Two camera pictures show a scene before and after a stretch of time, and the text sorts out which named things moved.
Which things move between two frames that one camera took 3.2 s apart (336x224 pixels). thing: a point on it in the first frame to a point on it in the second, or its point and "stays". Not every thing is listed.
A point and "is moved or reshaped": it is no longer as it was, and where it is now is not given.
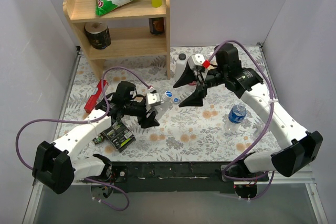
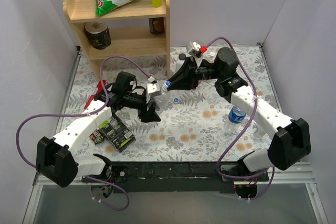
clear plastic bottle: (163, 108) is moved or reshaped
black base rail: (200, 177) stays
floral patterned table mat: (195, 116) stays
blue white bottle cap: (169, 94) to (168, 83)
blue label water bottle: (235, 116) stays
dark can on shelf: (156, 25) stays
